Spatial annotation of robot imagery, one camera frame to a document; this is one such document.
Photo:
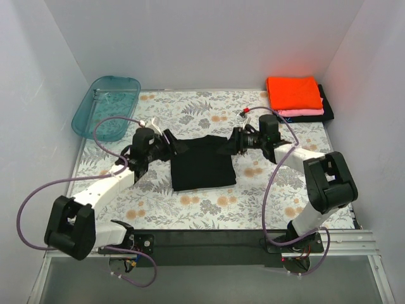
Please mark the aluminium frame rail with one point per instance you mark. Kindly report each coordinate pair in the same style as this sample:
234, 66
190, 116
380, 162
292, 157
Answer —
343, 242

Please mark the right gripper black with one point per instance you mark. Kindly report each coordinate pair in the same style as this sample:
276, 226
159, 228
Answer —
237, 141

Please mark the pink folded t-shirt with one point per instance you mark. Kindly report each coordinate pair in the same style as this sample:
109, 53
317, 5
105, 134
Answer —
301, 112

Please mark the orange folded t-shirt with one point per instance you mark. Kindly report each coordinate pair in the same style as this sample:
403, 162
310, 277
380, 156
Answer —
289, 93

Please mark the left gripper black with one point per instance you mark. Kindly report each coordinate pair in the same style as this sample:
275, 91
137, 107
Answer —
169, 143

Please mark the floral patterned table mat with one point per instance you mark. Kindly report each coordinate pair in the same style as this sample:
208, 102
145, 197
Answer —
250, 204

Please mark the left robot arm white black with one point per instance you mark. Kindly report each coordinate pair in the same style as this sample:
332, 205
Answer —
72, 227

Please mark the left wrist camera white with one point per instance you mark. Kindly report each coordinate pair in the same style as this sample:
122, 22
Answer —
153, 124

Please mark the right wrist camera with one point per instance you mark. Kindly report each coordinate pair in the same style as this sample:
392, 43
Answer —
243, 115

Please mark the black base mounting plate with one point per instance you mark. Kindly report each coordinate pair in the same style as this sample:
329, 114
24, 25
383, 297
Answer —
212, 247

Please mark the teal transparent plastic bin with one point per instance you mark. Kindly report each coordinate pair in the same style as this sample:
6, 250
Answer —
108, 99

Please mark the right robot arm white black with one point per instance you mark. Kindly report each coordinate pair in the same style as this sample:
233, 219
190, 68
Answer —
329, 183

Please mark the black folded t-shirt with logo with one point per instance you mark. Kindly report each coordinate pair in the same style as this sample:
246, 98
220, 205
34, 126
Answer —
326, 116

